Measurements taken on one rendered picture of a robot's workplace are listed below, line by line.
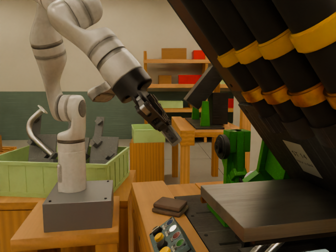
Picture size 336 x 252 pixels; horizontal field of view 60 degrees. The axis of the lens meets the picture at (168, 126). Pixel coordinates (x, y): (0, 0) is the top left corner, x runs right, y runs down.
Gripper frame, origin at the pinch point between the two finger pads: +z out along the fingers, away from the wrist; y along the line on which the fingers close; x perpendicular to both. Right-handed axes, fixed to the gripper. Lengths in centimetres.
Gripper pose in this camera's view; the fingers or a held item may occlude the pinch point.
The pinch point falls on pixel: (172, 135)
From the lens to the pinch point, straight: 56.5
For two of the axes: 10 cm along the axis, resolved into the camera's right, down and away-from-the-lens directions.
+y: 1.5, -0.6, 9.9
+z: 6.2, 7.9, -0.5
